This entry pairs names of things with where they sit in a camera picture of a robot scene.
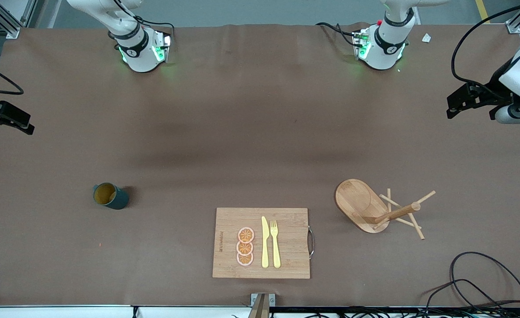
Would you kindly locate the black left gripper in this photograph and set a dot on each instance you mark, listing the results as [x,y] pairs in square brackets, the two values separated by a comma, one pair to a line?
[492,91]

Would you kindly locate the teal cup yellow inside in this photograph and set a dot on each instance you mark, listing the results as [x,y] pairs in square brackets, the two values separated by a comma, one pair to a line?
[116,201]

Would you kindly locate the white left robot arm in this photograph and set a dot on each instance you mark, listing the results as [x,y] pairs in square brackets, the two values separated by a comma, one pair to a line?
[386,46]

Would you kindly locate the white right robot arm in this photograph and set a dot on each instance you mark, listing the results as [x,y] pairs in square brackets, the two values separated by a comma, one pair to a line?
[138,53]

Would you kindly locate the wooden cup rack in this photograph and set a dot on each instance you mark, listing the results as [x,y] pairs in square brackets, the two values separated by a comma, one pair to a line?
[352,203]

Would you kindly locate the white paper scrap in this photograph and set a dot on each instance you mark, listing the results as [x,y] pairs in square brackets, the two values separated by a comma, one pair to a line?
[426,38]

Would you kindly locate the yellow floor tape strip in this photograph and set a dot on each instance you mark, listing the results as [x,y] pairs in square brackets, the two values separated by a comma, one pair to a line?
[483,11]

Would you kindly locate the brown table cover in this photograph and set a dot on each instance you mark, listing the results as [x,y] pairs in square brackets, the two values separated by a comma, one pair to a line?
[260,132]

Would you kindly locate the yellow plastic fork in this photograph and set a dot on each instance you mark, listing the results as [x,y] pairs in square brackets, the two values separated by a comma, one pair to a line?
[276,251]

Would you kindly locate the yellow plastic knife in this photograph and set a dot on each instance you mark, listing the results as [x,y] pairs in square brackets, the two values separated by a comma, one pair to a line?
[265,247]

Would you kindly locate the orange slice toy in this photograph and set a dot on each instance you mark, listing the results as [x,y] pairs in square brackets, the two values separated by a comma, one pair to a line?
[246,235]
[244,248]
[245,260]

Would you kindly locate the white table edge rail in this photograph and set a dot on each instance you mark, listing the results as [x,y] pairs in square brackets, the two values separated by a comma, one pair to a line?
[65,311]

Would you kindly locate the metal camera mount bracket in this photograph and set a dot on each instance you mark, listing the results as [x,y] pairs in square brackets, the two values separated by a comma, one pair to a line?
[262,304]

